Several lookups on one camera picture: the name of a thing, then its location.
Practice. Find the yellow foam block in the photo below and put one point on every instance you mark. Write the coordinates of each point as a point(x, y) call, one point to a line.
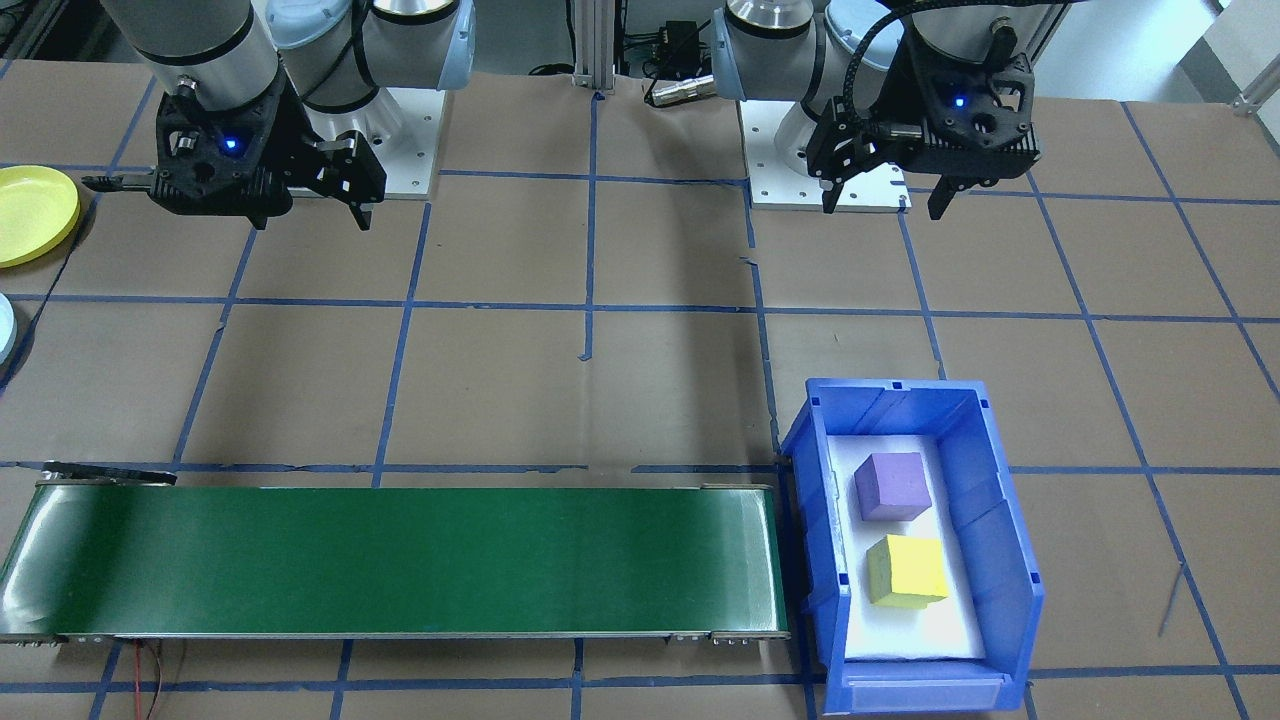
point(908, 572)

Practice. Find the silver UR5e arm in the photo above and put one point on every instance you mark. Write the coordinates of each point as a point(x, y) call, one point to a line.
point(190, 30)
point(770, 40)

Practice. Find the aluminium profile post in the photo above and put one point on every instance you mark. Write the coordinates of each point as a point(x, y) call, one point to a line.
point(593, 45)

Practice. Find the light blue plate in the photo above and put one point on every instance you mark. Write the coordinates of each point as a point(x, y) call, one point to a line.
point(5, 330)

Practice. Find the silver cylindrical connector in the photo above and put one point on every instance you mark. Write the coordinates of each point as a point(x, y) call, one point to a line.
point(680, 90)

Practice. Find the purple foam block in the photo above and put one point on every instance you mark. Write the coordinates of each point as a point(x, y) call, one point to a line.
point(893, 485)

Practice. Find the yellow plate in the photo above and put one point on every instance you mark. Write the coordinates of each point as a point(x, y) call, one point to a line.
point(30, 210)

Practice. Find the small black adapter box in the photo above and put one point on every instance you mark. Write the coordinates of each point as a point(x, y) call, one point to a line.
point(680, 38)

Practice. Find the blue plastic bin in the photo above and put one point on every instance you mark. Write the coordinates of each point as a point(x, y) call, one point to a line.
point(1005, 560)

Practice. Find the aluminium corner rail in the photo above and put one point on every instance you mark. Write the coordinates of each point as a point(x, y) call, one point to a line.
point(1258, 92)

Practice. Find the green conveyor belt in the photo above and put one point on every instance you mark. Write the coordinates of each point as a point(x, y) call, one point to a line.
point(400, 560)

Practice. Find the white foam pad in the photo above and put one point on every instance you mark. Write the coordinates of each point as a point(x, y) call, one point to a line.
point(900, 635)

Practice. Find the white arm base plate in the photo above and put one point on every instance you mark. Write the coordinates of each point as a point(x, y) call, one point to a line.
point(415, 140)
point(775, 185)

